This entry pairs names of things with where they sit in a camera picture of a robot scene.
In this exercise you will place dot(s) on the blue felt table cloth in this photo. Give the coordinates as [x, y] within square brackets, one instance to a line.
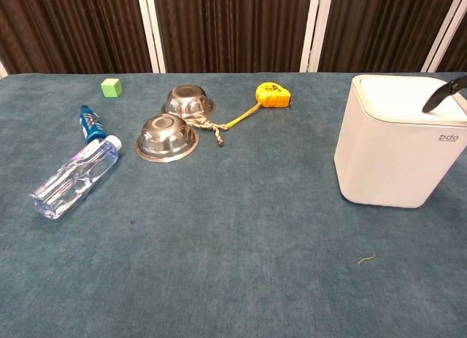
[233, 250]

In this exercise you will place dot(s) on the small blue patterned bottle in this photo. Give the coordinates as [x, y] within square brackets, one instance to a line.
[91, 124]

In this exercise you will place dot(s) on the white open-lid trash bin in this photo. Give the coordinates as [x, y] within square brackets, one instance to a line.
[386, 159]

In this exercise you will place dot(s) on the small thread scrap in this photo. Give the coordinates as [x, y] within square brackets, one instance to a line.
[366, 260]

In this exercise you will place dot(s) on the green foam cube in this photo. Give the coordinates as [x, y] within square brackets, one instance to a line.
[111, 88]

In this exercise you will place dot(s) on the clear plastic water bottle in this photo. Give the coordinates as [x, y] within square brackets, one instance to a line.
[74, 177]

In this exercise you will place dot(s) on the yellow tape measure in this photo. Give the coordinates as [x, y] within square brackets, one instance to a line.
[273, 95]

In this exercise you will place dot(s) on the right black-fingered white robot hand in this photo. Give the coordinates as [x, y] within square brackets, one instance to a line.
[438, 97]

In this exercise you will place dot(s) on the steel bowl with wide rim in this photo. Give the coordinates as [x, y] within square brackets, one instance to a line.
[188, 100]
[166, 137]

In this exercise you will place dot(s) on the dark brown curtain panel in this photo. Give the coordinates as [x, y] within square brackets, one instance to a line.
[233, 27]
[73, 27]
[379, 27]
[456, 57]

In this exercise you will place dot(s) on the white partition post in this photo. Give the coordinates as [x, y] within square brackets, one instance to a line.
[3, 69]
[447, 27]
[314, 31]
[152, 31]

